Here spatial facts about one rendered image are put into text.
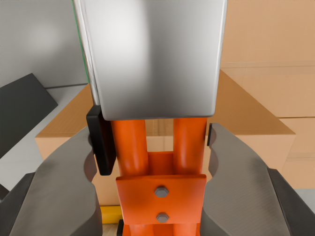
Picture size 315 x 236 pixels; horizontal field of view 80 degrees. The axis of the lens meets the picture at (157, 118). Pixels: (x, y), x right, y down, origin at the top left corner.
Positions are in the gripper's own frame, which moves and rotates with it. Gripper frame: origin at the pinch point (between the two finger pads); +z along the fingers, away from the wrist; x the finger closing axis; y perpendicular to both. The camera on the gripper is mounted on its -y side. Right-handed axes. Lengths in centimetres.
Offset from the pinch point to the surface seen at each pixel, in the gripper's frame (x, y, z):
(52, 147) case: -16.3, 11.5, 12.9
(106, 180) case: -8.9, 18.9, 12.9
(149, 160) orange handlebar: -0.4, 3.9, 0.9
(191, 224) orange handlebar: 2.9, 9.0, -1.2
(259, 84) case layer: 36, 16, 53
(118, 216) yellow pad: -7.2, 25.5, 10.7
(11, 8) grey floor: -77, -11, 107
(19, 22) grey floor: -76, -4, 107
